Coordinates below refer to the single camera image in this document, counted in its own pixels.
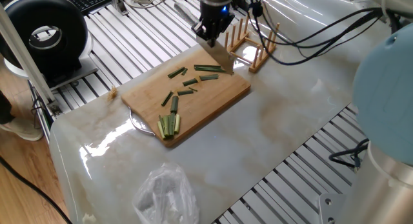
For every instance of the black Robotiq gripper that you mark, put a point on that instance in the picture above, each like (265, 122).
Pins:
(216, 19)

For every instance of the steel cleaver knife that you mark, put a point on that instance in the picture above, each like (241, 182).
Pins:
(219, 54)

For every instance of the clear plastic bag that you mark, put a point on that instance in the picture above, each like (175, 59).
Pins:
(164, 198)

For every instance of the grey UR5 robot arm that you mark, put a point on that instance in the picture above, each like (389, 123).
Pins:
(384, 95)

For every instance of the long green garlic stalk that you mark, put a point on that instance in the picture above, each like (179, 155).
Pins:
(209, 68)

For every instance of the short dark garlic leaf piece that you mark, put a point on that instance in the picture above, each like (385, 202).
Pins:
(176, 72)
(174, 104)
(190, 82)
(185, 92)
(209, 77)
(167, 98)

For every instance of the tiny dark garlic leaf piece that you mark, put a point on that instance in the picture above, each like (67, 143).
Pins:
(184, 71)

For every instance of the thin garlic leaf sliver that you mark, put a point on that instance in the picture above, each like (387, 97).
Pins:
(193, 89)

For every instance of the pale green garlic piece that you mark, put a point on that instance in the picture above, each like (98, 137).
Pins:
(160, 130)
(177, 123)

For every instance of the dark green garlic piece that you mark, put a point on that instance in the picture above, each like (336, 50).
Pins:
(164, 127)
(172, 124)
(167, 125)

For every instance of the tan garlic root bit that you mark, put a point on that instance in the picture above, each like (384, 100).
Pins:
(112, 92)

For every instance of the wooden peg rack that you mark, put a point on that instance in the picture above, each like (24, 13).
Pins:
(255, 68)

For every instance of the bamboo cutting board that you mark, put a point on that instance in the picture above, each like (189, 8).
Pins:
(219, 98)

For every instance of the marble pattern table mat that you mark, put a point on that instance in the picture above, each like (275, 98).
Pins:
(242, 159)

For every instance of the beige shoe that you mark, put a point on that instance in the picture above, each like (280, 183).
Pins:
(22, 128)

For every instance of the dark rounded object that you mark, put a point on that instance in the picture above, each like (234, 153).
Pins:
(4, 107)

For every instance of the short aluminium frame post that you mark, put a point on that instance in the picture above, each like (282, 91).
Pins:
(119, 3)

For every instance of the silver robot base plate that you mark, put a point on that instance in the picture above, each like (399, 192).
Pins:
(332, 208)

